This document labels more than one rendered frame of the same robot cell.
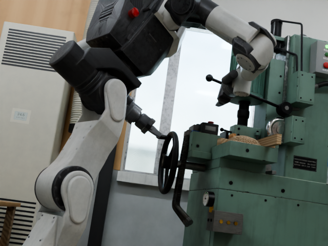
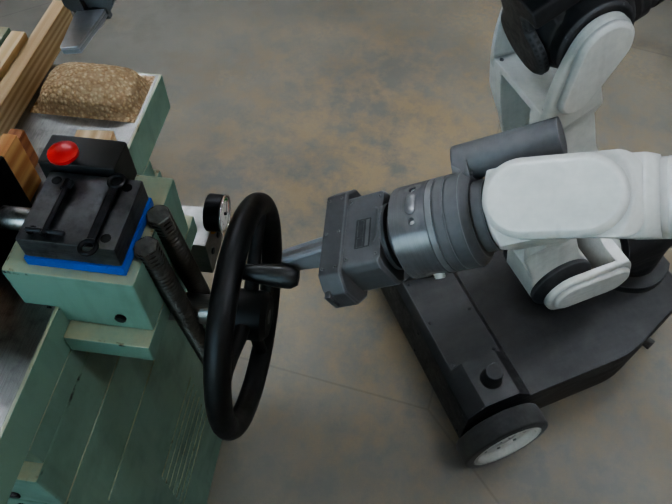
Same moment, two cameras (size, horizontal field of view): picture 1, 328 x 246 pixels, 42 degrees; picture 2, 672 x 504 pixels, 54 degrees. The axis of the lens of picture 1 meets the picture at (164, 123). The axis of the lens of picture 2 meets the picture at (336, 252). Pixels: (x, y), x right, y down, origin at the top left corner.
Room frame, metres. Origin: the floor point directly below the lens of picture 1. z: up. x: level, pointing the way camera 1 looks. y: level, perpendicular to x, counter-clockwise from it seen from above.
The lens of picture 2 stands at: (2.26, 0.19, 1.49)
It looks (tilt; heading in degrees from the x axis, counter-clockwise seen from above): 55 degrees down; 199
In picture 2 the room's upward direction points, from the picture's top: straight up
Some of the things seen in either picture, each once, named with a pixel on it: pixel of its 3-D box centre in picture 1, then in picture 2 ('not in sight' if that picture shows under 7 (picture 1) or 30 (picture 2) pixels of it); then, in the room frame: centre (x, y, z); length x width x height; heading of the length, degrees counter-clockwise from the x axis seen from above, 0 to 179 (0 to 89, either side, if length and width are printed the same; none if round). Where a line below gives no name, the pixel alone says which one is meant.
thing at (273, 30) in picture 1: (276, 36); not in sight; (2.02, -0.51, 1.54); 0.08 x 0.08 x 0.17; 11
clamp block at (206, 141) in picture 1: (201, 144); (103, 247); (1.95, -0.19, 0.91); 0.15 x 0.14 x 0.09; 11
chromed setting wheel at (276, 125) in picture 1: (278, 130); not in sight; (1.89, -0.53, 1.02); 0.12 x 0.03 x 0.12; 101
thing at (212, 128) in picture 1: (202, 129); (87, 199); (1.94, -0.19, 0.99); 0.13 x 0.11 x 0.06; 11
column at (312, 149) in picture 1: (298, 112); not in sight; (2.05, -0.66, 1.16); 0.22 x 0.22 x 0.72; 11
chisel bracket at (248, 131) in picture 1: (245, 136); not in sight; (1.99, -0.39, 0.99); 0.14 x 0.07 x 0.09; 101
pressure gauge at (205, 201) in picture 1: (209, 201); (215, 216); (1.69, -0.22, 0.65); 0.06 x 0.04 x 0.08; 11
